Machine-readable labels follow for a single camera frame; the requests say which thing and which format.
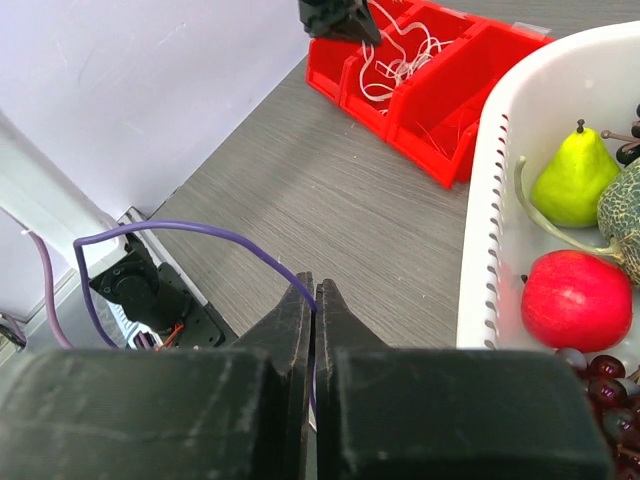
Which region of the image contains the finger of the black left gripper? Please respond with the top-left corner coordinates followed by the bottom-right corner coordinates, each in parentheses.
top-left (298, 0), bottom-right (381, 44)

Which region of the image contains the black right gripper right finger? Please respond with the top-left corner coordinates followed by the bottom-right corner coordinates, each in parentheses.
top-left (315, 279), bottom-right (613, 479)

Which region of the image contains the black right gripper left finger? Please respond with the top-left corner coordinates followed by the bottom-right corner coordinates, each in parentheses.
top-left (1, 273), bottom-right (313, 479)

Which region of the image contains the white cable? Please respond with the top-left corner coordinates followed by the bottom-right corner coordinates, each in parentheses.
top-left (357, 17), bottom-right (451, 114)

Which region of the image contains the purple thin cable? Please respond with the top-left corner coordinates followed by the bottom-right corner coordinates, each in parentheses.
top-left (73, 220), bottom-right (319, 426)

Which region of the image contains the red cable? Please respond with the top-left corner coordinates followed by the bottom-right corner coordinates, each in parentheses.
top-left (419, 107), bottom-right (484, 161)

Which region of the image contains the red bin left compartment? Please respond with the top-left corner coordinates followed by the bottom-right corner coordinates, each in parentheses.
top-left (306, 39), bottom-right (359, 105)

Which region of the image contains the red bin compartment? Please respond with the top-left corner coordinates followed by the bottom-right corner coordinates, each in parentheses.
top-left (306, 39), bottom-right (359, 105)
top-left (343, 1), bottom-right (487, 135)
top-left (386, 21), bottom-right (552, 189)

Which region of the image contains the red bin middle compartment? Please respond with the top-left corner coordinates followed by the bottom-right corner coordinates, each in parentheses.
top-left (343, 1), bottom-right (487, 135)

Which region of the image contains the red bin right compartment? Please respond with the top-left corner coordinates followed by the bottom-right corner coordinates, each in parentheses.
top-left (386, 21), bottom-right (552, 189)

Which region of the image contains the red fruit in basket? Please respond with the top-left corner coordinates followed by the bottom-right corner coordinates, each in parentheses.
top-left (520, 250), bottom-right (633, 353)

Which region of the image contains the white plastic fruit basket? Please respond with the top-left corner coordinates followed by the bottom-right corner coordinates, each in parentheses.
top-left (456, 21), bottom-right (639, 350)

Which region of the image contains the yellow green pear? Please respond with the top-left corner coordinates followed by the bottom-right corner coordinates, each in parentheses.
top-left (531, 119), bottom-right (620, 228)

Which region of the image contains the dark blue grape bunch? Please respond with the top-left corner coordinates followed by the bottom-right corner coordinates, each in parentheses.
top-left (600, 119), bottom-right (639, 167)

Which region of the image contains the green netted melon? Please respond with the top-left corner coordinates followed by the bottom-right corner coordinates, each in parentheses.
top-left (513, 156), bottom-right (639, 288)

